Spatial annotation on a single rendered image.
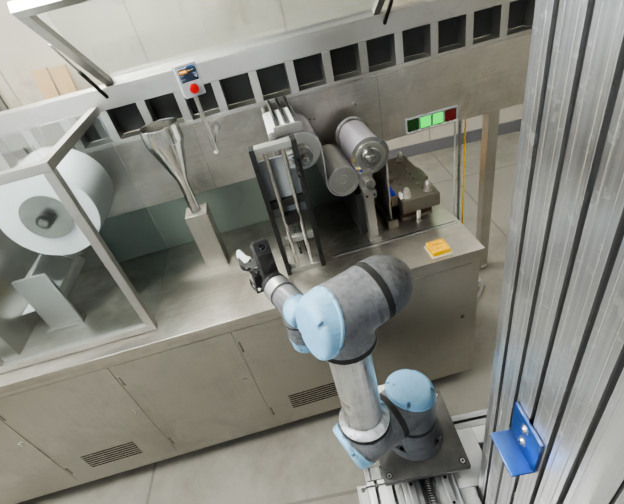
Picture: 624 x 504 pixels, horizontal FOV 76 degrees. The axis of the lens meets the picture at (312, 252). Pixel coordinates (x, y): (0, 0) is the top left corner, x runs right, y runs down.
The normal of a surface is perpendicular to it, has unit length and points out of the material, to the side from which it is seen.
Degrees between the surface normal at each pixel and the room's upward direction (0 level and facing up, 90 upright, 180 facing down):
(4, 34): 90
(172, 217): 90
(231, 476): 0
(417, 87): 90
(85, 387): 90
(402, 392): 7
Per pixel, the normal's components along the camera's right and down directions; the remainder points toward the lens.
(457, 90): 0.18, 0.57
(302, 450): -0.20, -0.77
